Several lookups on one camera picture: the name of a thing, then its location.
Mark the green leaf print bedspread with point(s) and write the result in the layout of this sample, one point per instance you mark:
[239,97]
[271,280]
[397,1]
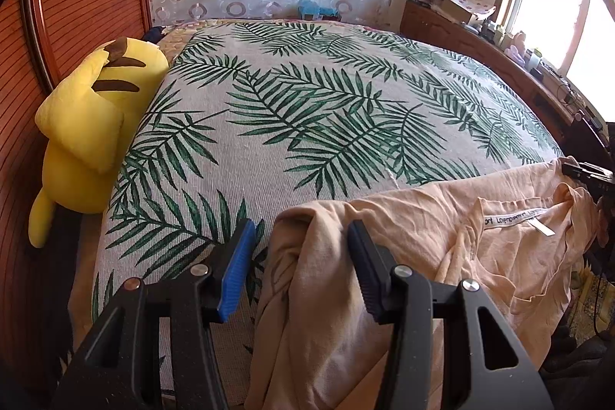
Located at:
[312,112]

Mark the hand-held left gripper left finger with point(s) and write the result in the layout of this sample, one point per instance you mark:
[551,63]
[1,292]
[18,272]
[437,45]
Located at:
[235,275]

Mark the pale pink printed t-shirt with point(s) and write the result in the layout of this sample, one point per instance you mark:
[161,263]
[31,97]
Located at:
[432,246]

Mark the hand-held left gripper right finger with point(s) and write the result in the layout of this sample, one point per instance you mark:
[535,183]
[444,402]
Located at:
[365,275]

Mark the open cardboard box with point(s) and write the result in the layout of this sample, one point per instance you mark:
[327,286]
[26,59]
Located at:
[456,11]

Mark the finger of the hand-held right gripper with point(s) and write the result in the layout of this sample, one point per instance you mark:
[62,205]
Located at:
[576,171]

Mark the pink dotted paper sheet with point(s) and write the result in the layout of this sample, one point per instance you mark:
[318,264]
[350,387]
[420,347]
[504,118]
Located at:
[478,4]

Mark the pink floral blanket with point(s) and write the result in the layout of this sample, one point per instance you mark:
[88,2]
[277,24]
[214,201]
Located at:
[175,40]

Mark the yellow plush toy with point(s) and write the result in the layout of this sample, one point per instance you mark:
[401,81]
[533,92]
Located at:
[91,122]

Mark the yellow floral quilt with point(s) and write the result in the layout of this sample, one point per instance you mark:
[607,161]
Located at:
[593,299]

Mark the blue tissue pack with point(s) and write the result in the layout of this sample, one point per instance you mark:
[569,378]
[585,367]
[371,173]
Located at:
[314,9]

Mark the wooden framed window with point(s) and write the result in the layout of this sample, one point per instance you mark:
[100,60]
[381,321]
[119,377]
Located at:
[552,6]

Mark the brown wooden sideboard cabinet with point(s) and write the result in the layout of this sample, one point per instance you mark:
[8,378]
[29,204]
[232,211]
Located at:
[480,45]

